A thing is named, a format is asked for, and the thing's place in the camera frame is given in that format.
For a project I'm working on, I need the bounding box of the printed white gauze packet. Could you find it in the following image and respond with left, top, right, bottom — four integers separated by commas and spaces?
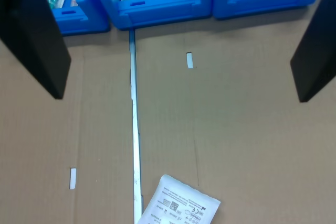
135, 174, 222, 224

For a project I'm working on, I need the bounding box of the blue bin with syringes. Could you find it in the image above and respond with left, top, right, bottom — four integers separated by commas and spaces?
38, 0, 111, 36

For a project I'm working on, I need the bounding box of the blue bin with masks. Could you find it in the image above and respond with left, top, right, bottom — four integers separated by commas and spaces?
93, 0, 214, 31

